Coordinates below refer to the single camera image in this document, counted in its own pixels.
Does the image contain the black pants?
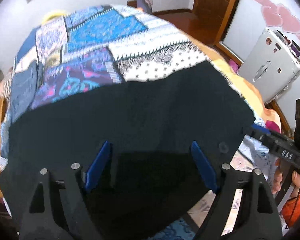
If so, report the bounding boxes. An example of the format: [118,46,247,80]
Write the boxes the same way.
[0,61,255,239]

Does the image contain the person right hand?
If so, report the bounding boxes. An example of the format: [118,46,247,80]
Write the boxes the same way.
[271,158,300,199]

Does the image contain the orange yellow blanket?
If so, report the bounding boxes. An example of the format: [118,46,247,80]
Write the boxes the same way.
[186,34,281,133]

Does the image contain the white suitcase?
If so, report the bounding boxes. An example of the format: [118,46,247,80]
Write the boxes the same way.
[238,29,300,104]

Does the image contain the folded blue jeans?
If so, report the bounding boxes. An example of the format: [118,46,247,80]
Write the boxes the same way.
[8,60,44,124]

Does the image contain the patchwork blue bedsheet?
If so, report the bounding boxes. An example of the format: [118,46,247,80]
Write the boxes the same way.
[0,3,273,240]

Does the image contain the brown wooden door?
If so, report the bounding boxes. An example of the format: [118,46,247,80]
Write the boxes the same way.
[191,0,246,46]

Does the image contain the yellow plush toy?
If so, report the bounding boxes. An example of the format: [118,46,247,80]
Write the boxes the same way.
[42,12,67,24]

